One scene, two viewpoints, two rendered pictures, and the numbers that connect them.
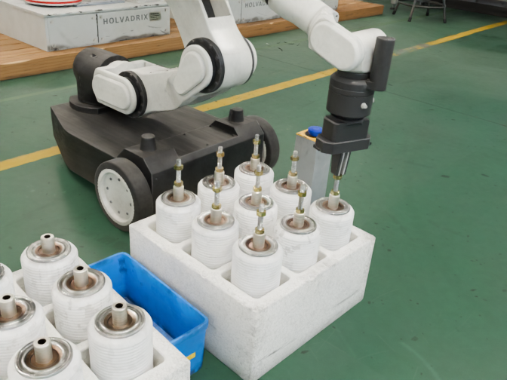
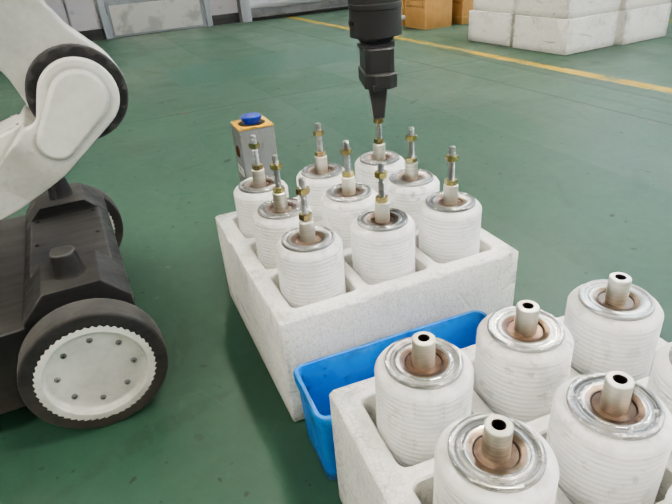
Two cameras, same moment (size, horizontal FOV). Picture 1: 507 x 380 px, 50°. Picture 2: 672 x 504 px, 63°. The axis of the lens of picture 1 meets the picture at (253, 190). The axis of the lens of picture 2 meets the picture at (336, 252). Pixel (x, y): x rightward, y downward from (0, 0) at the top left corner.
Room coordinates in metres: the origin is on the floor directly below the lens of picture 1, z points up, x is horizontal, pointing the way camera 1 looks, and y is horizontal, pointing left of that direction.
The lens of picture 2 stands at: (0.68, 0.75, 0.61)
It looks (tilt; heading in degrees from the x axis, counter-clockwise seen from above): 29 degrees down; 297
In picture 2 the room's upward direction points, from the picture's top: 5 degrees counter-clockwise
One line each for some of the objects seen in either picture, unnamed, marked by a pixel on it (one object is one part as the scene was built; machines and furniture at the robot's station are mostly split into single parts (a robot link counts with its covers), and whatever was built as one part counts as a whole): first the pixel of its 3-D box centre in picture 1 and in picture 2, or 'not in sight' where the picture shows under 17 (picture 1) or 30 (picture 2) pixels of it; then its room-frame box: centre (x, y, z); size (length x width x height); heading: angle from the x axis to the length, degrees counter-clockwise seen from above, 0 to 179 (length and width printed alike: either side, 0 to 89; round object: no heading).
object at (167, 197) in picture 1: (178, 198); (308, 239); (1.02, 0.16, 0.25); 0.08 x 0.08 x 0.01
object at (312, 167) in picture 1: (308, 189); (262, 196); (1.30, -0.14, 0.16); 0.07 x 0.07 x 0.31; 48
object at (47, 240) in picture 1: (47, 244); (423, 351); (0.79, 0.35, 0.26); 0.02 x 0.02 x 0.03
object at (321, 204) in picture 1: (333, 206); (379, 158); (1.04, -0.17, 0.25); 0.08 x 0.08 x 0.01
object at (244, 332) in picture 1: (250, 263); (354, 276); (1.03, -0.01, 0.09); 0.39 x 0.39 x 0.18; 48
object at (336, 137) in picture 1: (347, 119); (377, 46); (1.04, -0.18, 0.45); 0.13 x 0.10 x 0.12; 120
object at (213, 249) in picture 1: (213, 257); (384, 272); (0.94, 0.07, 0.16); 0.10 x 0.10 x 0.18
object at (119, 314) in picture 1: (119, 314); (617, 290); (0.63, 0.18, 0.26); 0.02 x 0.02 x 0.03
